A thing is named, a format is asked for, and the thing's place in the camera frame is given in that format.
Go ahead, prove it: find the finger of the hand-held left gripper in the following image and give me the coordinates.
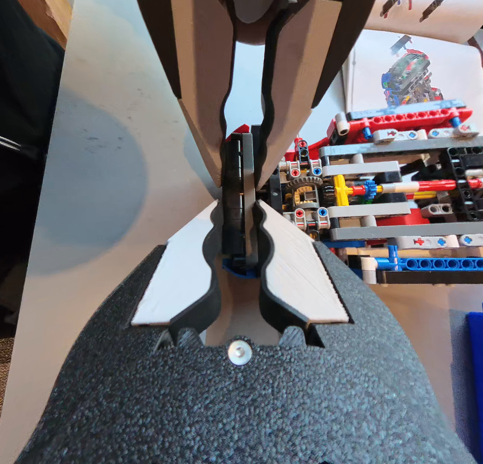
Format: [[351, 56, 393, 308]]
[[254, 0, 343, 192], [169, 0, 237, 189]]

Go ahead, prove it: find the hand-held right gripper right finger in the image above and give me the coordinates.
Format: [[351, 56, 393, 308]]
[[257, 199, 350, 333]]

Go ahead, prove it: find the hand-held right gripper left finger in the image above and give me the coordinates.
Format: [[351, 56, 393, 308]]
[[131, 200, 222, 336]]

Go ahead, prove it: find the instruction booklet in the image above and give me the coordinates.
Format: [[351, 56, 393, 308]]
[[341, 0, 483, 108]]

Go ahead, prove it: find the black segmented brick bar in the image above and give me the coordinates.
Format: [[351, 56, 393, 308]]
[[222, 132, 247, 256]]

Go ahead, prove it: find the toy brick car model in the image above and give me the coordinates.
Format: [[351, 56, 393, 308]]
[[223, 98, 483, 285]]

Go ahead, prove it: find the person's left hand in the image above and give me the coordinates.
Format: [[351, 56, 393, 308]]
[[236, 21, 269, 46]]

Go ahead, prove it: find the person's dark clothing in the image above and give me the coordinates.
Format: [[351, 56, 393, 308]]
[[0, 0, 66, 336]]

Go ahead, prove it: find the blue plastic bin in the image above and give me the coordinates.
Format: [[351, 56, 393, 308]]
[[466, 311, 483, 447]]

